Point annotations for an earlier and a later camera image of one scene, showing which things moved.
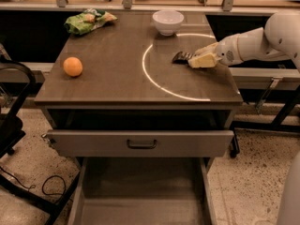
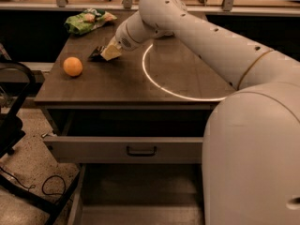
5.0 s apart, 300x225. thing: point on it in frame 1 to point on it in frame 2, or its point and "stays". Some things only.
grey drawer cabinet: x=142 y=127 stays
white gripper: x=227 y=51 to x=122 y=40
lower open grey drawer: x=144 y=191 stays
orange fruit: x=72 y=67 stays
